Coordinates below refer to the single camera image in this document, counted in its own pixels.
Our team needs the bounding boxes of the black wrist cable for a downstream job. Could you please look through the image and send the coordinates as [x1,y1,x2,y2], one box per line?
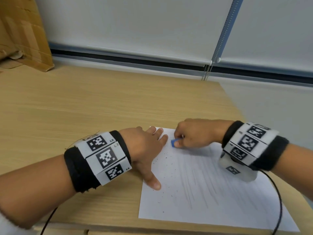
[260,169,283,235]
[40,207,58,235]

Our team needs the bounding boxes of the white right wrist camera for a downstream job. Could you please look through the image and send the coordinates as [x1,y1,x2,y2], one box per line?
[218,151,259,183]

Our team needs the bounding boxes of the wide white roller blind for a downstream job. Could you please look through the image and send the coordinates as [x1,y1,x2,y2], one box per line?
[34,0,235,67]

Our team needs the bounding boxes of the black left wristband with markers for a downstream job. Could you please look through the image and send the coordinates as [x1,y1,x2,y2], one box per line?
[64,130,132,194]

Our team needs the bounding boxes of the person's right forearm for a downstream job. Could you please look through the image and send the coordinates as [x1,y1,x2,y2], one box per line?
[271,142,313,201]

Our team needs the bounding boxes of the person's left hand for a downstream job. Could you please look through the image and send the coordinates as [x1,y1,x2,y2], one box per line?
[119,126,169,191]

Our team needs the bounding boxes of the blue window post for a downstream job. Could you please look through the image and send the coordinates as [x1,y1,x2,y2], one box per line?
[210,0,245,63]

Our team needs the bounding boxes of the brown cardboard box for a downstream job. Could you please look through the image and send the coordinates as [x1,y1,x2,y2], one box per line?
[0,0,55,73]

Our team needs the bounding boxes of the black right wristband with markers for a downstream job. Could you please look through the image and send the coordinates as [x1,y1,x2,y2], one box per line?
[221,120,290,171]

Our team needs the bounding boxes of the black wristband with markers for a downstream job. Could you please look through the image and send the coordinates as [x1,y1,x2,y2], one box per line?
[64,130,132,194]
[221,120,290,171]

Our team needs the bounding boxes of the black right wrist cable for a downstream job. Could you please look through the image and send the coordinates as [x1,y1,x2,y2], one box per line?
[260,169,283,235]

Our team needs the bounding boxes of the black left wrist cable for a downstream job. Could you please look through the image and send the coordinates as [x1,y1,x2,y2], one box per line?
[40,207,58,235]

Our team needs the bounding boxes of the wooden desk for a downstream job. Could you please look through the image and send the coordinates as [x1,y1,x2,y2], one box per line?
[0,58,313,235]

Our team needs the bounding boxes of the person's left forearm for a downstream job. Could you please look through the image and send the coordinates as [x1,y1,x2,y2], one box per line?
[0,154,77,229]

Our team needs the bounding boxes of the person's right hand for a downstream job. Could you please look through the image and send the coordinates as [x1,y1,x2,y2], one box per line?
[174,118,234,149]

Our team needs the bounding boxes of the narrow white roller blind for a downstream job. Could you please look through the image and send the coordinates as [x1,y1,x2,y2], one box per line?
[216,0,313,78]

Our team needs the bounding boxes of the dark window frame rail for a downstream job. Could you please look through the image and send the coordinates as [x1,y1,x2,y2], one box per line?
[50,47,313,86]

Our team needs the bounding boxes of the white paper sheet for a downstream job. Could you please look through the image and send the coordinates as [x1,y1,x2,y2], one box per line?
[138,126,301,233]

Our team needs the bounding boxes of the metal bead chain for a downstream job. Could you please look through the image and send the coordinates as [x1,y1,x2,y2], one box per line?
[201,0,242,82]

